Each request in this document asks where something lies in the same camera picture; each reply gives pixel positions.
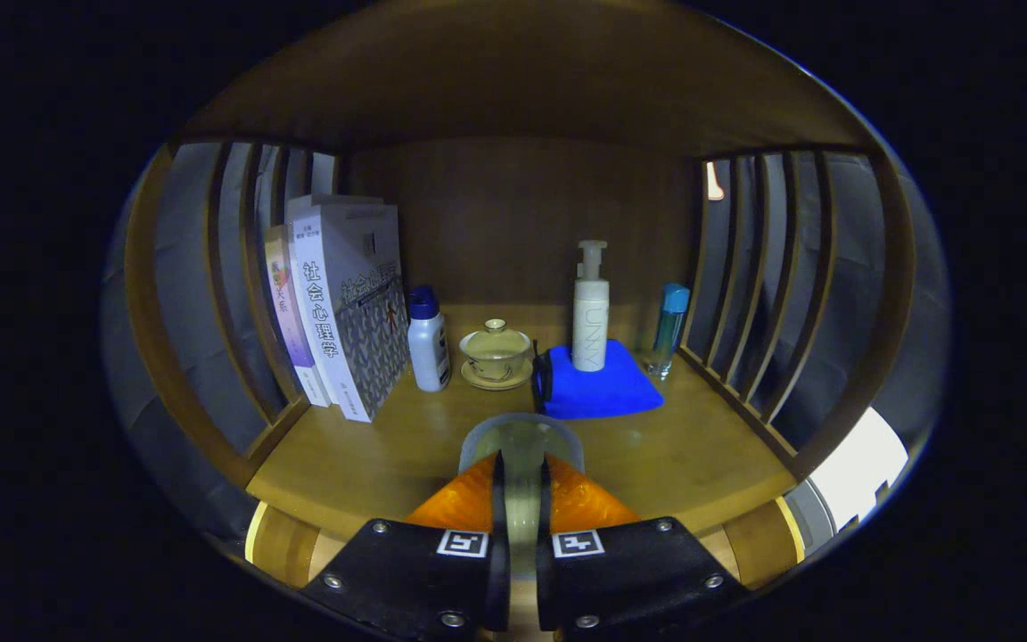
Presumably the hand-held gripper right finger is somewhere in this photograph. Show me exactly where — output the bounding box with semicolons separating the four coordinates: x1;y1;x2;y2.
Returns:
537;453;751;636

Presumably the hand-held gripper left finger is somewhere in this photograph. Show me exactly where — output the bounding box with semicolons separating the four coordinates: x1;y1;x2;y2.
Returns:
298;450;511;636

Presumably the green-handled grey scrub pad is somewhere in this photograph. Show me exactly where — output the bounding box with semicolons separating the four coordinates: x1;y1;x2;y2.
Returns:
458;412;586;580

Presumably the wooden countertop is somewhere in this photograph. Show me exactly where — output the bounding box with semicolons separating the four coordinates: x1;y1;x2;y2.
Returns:
246;303;800;540

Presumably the brown wooden cabinet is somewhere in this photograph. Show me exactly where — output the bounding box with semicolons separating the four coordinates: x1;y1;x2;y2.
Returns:
121;0;920;589

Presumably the white and grey drawer unit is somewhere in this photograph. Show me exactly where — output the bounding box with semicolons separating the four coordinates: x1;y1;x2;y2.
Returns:
785;406;911;536

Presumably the blue folded cloth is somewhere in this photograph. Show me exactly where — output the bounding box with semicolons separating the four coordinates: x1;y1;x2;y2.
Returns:
531;338;665;421

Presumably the beige lidded teacup with saucer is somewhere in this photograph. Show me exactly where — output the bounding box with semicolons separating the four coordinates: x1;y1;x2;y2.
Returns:
459;318;535;391

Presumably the white bottle with blue cap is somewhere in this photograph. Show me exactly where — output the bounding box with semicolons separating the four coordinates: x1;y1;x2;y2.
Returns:
407;284;453;393

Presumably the white pump bottle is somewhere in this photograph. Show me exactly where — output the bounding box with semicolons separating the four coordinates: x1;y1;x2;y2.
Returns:
571;239;611;373

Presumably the thick white patterned book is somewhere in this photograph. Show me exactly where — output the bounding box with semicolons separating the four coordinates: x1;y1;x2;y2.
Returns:
288;203;411;424

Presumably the clear bottle with teal cap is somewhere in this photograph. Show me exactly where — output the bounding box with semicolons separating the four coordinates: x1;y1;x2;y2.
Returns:
645;283;692;382

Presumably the purple and white book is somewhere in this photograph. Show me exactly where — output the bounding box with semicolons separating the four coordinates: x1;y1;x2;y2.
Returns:
262;225;333;408

